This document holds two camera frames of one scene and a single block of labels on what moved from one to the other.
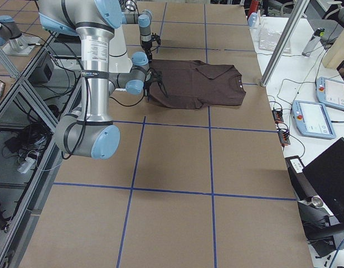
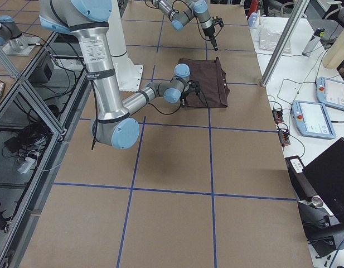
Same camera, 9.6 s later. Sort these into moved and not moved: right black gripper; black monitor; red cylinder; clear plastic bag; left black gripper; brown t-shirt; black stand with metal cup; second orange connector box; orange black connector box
Moved: right black gripper; left black gripper; brown t-shirt
Not moved: clear plastic bag; red cylinder; orange black connector box; black monitor; second orange connector box; black stand with metal cup
